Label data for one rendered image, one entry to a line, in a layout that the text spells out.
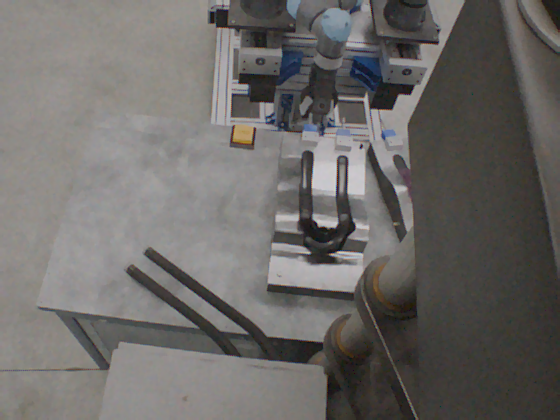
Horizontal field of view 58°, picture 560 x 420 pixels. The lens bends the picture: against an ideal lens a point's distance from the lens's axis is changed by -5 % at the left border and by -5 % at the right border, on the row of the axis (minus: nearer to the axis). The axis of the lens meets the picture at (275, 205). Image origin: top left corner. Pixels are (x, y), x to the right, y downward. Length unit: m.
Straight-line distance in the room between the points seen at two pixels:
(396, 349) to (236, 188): 1.04
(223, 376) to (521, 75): 0.56
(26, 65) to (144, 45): 0.68
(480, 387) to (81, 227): 1.42
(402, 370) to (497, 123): 0.45
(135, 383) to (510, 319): 0.56
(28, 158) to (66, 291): 1.40
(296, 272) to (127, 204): 0.55
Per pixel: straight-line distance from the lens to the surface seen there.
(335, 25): 1.35
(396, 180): 1.68
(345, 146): 1.67
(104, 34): 3.38
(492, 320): 0.32
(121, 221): 1.63
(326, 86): 1.46
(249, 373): 0.76
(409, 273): 0.66
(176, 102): 2.95
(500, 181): 0.33
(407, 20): 1.90
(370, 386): 0.97
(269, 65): 1.80
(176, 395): 0.75
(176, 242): 1.58
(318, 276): 1.49
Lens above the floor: 2.21
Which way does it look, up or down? 59 degrees down
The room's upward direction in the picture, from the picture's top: 11 degrees clockwise
